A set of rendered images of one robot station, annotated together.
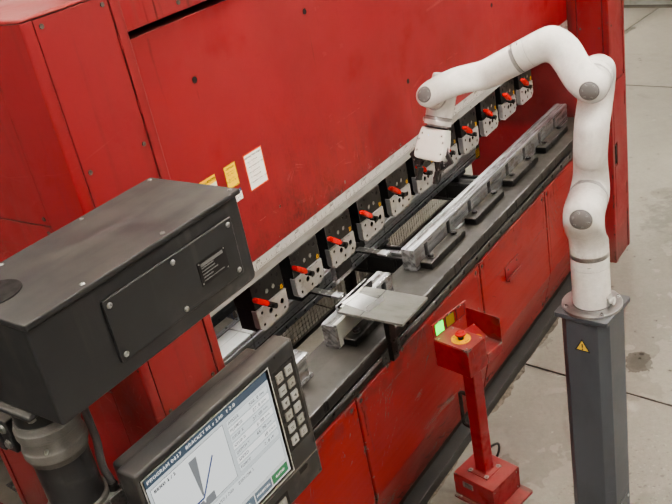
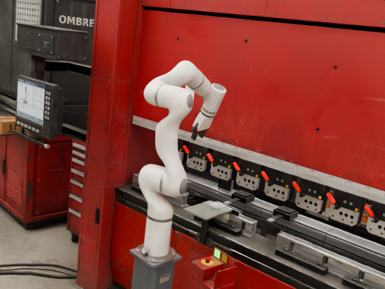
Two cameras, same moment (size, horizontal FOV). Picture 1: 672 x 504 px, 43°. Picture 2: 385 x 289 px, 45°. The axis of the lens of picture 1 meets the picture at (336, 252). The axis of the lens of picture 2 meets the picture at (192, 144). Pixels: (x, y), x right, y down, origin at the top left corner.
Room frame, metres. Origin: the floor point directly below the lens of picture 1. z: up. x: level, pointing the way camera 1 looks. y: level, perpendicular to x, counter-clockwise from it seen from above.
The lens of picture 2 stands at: (2.39, -2.78, 2.03)
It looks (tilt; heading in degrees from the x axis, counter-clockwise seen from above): 14 degrees down; 89
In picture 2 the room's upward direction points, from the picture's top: 7 degrees clockwise
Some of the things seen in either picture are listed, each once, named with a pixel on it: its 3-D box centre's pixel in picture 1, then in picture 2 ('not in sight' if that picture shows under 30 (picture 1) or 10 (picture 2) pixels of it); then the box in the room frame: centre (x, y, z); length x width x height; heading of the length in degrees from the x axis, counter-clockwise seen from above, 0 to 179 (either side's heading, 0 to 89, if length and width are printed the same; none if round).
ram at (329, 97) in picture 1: (407, 41); (343, 110); (3.16, -0.42, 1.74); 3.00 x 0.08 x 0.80; 141
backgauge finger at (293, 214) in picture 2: (360, 247); (279, 215); (3.01, -0.10, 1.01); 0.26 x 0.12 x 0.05; 51
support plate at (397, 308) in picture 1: (382, 305); (208, 210); (2.57, -0.12, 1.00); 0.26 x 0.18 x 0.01; 51
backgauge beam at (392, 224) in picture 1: (344, 252); (298, 225); (3.15, -0.04, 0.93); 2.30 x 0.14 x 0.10; 141
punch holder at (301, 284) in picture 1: (297, 265); (200, 156); (2.48, 0.13, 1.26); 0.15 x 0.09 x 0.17; 141
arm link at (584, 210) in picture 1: (586, 224); (156, 191); (2.28, -0.76, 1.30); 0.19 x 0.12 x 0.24; 152
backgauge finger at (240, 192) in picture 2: (314, 288); (236, 198); (2.76, 0.11, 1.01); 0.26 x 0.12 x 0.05; 51
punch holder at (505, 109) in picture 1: (500, 98); not in sight; (3.72, -0.88, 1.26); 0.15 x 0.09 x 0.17; 141
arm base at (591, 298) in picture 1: (590, 279); (157, 235); (2.30, -0.77, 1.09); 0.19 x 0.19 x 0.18
